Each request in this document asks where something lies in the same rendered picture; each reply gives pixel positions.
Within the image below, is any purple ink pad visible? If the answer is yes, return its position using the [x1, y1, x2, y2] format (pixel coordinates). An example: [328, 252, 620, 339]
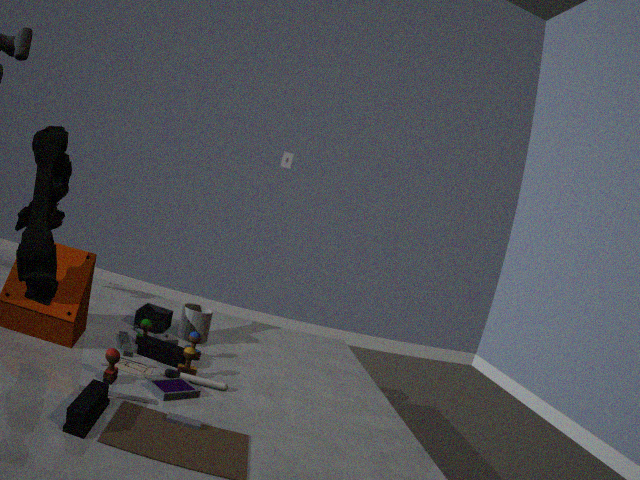
[146, 378, 201, 401]

